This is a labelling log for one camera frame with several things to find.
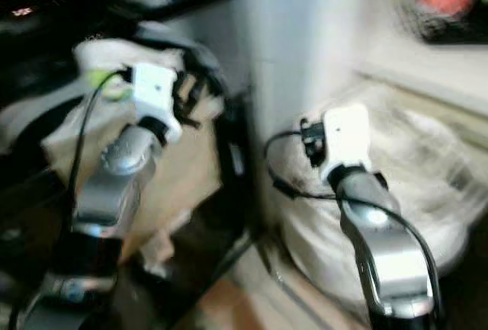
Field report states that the black top-load washing machine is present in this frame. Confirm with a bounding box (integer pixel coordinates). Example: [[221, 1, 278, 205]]
[[0, 18, 249, 330]]

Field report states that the white fabric laundry bag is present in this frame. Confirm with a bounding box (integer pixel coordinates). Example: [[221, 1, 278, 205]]
[[263, 90, 481, 300]]

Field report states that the black power strip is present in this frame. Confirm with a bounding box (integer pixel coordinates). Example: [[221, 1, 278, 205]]
[[400, 2, 488, 45]]

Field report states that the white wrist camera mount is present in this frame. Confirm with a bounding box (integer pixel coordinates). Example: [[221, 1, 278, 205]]
[[320, 104, 374, 186], [131, 62, 184, 144]]

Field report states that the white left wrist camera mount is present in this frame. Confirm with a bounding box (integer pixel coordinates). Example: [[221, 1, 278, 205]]
[[131, 62, 184, 144]]

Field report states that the yellow-green garment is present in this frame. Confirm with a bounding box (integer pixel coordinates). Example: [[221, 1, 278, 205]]
[[84, 69, 134, 102]]

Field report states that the beige cloth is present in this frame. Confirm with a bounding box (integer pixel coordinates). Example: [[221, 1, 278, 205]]
[[42, 109, 226, 262]]

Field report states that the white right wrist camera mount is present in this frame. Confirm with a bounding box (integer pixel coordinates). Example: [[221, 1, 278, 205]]
[[320, 104, 374, 186]]

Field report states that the white counter cabinet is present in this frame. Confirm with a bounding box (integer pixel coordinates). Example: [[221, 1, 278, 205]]
[[351, 40, 488, 133]]

